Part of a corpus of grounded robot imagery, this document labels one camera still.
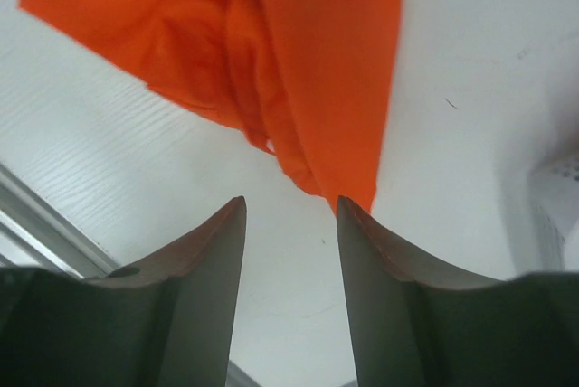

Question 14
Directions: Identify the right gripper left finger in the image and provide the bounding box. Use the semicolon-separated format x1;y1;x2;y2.
1;197;247;386

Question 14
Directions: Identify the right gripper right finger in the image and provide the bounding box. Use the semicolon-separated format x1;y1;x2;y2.
337;197;578;386

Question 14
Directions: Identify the orange t shirt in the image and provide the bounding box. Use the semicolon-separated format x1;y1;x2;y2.
20;0;403;210

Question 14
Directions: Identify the white plastic basket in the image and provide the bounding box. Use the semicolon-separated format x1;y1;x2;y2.
530;153;578;272

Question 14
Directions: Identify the aluminium mounting rail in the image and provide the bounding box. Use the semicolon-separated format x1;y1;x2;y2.
1;165;119;278

